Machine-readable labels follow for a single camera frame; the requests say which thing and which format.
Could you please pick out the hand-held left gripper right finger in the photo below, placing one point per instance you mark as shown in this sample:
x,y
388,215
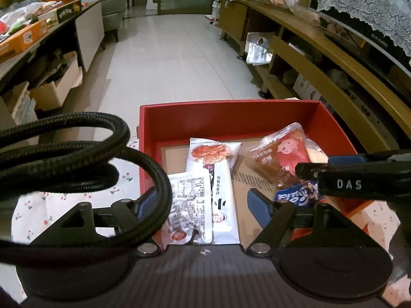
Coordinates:
x,y
258,207

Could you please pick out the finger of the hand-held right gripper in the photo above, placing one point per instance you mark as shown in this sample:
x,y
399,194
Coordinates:
x,y
345,160
310,170

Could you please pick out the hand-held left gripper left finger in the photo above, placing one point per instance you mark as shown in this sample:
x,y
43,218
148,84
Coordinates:
x,y
146,203

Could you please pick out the blue white snack packet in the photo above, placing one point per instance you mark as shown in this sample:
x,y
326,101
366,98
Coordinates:
x,y
297,193

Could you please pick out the red box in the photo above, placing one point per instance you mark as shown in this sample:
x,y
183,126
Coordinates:
x,y
224,118

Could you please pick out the beige snack packet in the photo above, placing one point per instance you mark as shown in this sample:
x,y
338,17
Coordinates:
x,y
316,152

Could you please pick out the clear red snack packet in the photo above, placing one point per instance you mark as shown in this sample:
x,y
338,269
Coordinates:
x,y
282,154

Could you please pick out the white packet with printed label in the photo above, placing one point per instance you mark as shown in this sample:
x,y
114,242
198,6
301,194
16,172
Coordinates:
x,y
188,199

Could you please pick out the white packet with red food print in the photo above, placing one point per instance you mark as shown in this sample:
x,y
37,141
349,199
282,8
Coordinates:
x,y
212,166

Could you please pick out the white box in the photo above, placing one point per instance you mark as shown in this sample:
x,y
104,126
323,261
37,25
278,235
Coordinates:
x,y
306,86

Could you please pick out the cherry print cloth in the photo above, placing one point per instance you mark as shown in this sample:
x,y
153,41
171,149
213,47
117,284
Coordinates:
x,y
41,211

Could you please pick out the wooden cabinet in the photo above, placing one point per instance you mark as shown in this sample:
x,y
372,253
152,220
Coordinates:
x,y
321,54

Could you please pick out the black television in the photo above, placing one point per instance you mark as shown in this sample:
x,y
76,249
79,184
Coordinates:
x,y
369,48

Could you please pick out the silver bag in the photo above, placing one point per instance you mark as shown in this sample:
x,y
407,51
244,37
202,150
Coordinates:
x,y
258,49

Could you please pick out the open cardboard box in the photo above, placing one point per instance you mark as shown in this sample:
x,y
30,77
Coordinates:
x,y
54,86

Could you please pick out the white lace cloth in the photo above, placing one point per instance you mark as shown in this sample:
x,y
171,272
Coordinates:
x,y
369,3

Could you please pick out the grey side table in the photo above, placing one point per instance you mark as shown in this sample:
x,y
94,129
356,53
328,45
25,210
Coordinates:
x,y
86,32

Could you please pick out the grey armchair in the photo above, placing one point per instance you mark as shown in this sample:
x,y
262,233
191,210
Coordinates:
x,y
112,9

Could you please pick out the long orange box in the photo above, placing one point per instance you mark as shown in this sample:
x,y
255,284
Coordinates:
x,y
22,40

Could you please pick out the black box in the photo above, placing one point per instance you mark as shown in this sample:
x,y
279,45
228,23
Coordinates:
x,y
67,10

